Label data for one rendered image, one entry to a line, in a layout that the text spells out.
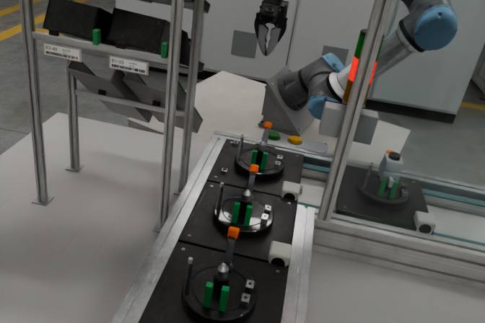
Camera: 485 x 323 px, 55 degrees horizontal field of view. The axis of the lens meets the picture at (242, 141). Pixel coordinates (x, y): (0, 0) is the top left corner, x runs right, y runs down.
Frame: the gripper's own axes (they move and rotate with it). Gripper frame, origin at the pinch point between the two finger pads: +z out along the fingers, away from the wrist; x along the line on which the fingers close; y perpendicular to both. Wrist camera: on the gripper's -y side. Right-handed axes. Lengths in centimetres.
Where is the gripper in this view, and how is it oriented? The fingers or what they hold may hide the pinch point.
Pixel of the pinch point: (265, 52)
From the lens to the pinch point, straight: 137.7
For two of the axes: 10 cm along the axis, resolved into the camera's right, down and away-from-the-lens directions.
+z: -1.4, 8.7, 4.7
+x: -9.7, -2.1, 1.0
